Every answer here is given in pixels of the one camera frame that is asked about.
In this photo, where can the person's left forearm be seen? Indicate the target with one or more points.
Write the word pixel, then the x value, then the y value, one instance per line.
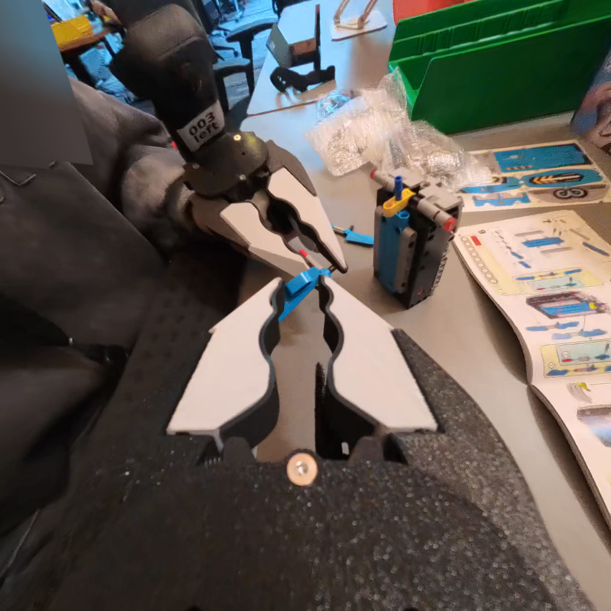
pixel 143 181

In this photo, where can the black blue brick model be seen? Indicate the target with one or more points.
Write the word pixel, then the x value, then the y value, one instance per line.
pixel 415 248

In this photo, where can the robot kit box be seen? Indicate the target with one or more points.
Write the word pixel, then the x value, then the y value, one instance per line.
pixel 594 110

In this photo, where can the grey axle with red end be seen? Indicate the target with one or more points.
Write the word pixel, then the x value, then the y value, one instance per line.
pixel 304 254

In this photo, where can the black perforated panel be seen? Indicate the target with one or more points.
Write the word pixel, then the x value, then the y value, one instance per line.
pixel 191 325

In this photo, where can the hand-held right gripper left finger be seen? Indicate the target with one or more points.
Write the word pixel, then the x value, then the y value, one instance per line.
pixel 224 382

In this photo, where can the large blue brick panel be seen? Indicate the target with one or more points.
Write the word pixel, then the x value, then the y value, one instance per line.
pixel 298 291

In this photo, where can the orange plastic case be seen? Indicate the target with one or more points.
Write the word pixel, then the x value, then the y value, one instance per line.
pixel 430 8

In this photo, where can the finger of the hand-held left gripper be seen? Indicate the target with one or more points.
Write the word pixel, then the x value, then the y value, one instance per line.
pixel 305 215
pixel 258 234

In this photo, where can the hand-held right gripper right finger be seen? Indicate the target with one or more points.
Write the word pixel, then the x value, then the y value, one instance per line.
pixel 377 382

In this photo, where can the black phone stand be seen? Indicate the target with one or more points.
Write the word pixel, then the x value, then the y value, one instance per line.
pixel 301 72

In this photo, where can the black office chair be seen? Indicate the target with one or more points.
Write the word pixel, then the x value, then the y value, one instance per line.
pixel 234 43

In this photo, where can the blue sticker sheet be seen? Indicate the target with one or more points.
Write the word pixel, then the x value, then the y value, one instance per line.
pixel 535 177

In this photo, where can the green plastic bin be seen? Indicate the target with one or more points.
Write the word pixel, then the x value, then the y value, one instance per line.
pixel 496 67

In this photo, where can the white table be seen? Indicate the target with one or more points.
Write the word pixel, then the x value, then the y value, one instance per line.
pixel 286 100

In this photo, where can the blue grey axle assembly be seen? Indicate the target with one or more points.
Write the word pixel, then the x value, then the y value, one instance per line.
pixel 358 235

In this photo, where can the grey desk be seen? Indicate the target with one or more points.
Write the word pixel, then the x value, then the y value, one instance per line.
pixel 477 401

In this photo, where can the yellow box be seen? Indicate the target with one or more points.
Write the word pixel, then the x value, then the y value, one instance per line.
pixel 74 31

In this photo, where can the instruction booklet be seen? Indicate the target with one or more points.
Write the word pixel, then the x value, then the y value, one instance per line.
pixel 554 315

